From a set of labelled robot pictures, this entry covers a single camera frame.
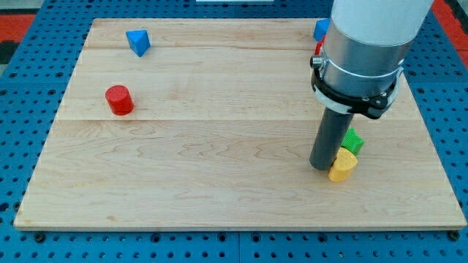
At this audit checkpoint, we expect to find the red block behind arm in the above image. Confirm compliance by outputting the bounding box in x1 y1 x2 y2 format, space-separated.
314 35 326 56

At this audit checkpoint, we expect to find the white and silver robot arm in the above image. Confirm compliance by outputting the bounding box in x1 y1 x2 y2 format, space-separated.
323 0 433 97

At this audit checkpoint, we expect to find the blue block behind arm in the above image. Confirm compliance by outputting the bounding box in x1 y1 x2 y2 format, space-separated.
313 18 331 42

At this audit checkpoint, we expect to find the light wooden board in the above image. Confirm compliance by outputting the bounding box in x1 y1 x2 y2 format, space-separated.
14 18 467 232

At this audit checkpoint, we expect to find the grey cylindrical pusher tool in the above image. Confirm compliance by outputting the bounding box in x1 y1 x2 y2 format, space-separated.
309 108 354 170

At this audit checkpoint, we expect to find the yellow heart block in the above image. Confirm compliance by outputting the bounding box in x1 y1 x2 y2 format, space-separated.
328 148 358 183

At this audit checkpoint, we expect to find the green star block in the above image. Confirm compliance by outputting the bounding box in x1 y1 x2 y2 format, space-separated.
341 127 365 156

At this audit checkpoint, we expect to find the red cylinder block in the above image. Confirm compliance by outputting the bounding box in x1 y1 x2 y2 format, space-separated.
105 85 134 115

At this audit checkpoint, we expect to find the blue triangular prism block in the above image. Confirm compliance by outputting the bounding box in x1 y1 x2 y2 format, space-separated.
126 30 151 57

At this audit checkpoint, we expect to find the black clamp ring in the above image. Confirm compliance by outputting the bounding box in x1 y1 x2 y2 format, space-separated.
309 54 404 121

